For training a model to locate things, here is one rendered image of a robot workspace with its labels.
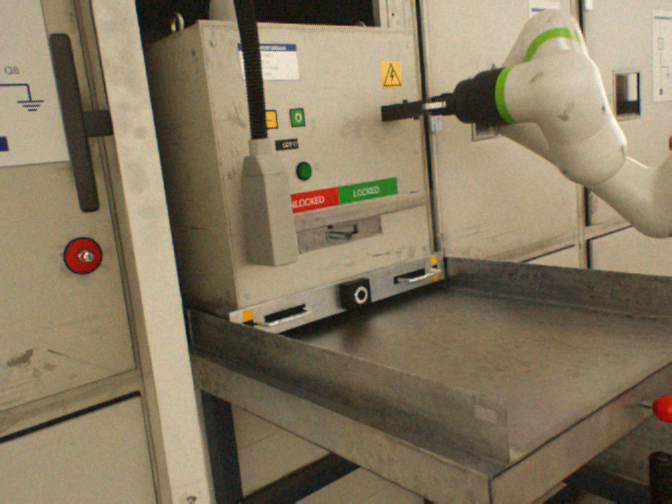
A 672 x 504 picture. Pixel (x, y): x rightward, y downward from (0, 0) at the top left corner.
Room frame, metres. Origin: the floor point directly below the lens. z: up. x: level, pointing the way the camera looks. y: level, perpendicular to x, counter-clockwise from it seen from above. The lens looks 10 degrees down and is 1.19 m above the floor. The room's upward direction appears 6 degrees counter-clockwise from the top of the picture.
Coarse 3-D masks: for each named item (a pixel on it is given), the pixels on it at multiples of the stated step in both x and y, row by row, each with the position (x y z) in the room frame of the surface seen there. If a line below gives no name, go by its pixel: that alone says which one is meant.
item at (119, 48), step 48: (96, 0) 0.50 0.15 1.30; (144, 96) 0.50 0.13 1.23; (144, 144) 0.50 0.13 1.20; (96, 192) 0.53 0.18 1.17; (144, 192) 0.50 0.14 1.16; (144, 240) 0.50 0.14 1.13; (144, 288) 0.50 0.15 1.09; (192, 384) 0.50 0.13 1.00; (192, 432) 0.50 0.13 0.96; (192, 480) 0.50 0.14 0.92
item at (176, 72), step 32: (192, 32) 1.07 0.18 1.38; (160, 64) 1.17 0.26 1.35; (192, 64) 1.08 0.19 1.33; (160, 96) 1.19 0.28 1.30; (192, 96) 1.10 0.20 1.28; (160, 128) 1.20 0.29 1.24; (192, 128) 1.11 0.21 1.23; (160, 160) 1.22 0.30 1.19; (192, 160) 1.12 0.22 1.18; (192, 192) 1.14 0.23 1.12; (192, 224) 1.15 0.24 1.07; (224, 224) 1.06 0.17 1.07; (192, 256) 1.16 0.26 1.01; (224, 256) 1.07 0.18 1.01; (192, 288) 1.18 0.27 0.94; (224, 288) 1.08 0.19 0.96
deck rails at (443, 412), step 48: (432, 288) 1.36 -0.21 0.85; (480, 288) 1.30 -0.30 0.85; (528, 288) 1.21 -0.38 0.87; (576, 288) 1.13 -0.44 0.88; (624, 288) 1.06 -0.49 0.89; (240, 336) 0.99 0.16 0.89; (336, 384) 0.81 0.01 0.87; (384, 384) 0.73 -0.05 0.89; (432, 384) 0.67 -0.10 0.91; (432, 432) 0.68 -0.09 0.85; (480, 432) 0.62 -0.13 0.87
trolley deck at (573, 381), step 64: (320, 320) 1.20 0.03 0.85; (384, 320) 1.16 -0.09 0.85; (448, 320) 1.11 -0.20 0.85; (512, 320) 1.08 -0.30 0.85; (576, 320) 1.04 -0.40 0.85; (640, 320) 1.01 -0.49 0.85; (256, 384) 0.90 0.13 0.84; (512, 384) 0.80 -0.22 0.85; (576, 384) 0.78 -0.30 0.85; (640, 384) 0.77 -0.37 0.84; (384, 448) 0.69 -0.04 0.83; (448, 448) 0.65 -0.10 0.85; (576, 448) 0.67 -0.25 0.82
